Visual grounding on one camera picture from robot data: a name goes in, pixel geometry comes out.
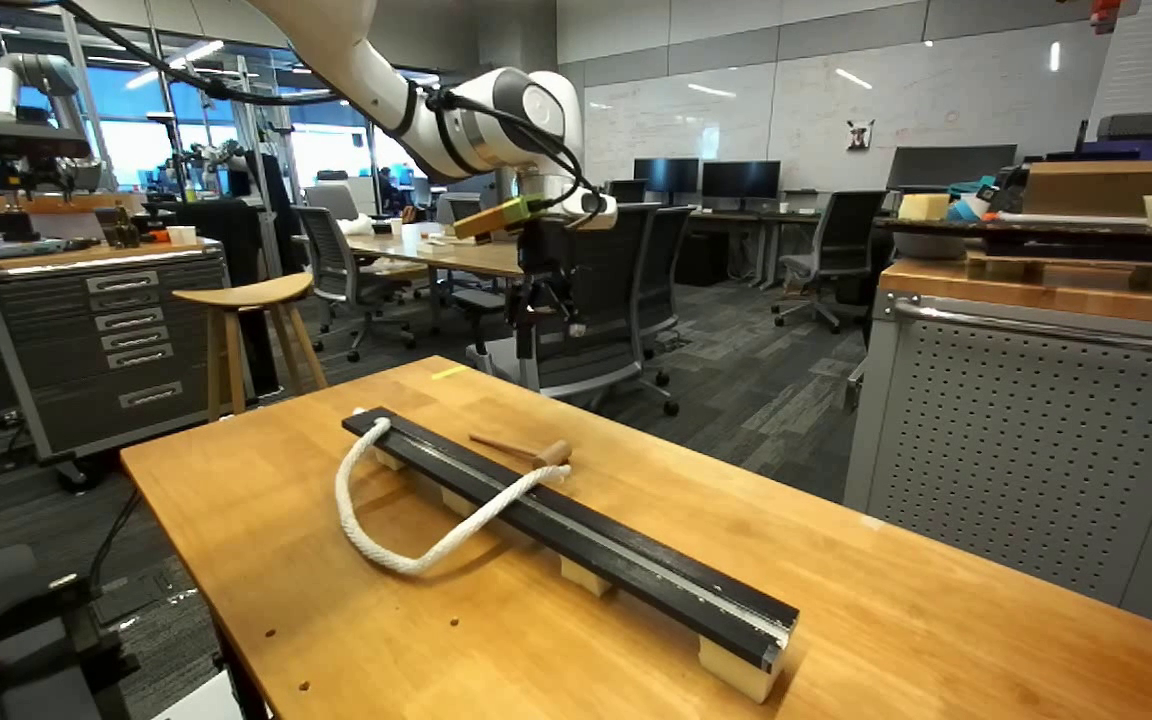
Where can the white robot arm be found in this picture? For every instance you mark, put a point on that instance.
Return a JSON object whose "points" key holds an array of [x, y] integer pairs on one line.
{"points": [[496, 122]]}

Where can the grey office chair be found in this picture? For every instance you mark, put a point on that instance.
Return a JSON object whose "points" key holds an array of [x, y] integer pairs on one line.
{"points": [[577, 322]]}

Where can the wooden office desk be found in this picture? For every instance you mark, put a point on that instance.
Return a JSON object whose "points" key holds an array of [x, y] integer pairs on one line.
{"points": [[439, 248]]}

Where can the black computer monitor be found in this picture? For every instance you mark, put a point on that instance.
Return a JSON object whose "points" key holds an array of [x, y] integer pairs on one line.
{"points": [[741, 176]]}

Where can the wooden support block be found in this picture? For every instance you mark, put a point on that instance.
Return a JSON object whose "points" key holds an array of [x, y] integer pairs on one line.
{"points": [[741, 674]]}

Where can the grey perforated metal cabinet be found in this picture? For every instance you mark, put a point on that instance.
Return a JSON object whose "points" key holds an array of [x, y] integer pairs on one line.
{"points": [[1014, 423]]}

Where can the grey drawer cabinet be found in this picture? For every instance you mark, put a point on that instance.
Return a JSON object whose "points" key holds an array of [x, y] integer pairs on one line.
{"points": [[103, 348]]}

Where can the black grooved rail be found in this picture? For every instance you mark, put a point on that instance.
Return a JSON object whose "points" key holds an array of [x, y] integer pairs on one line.
{"points": [[709, 600]]}

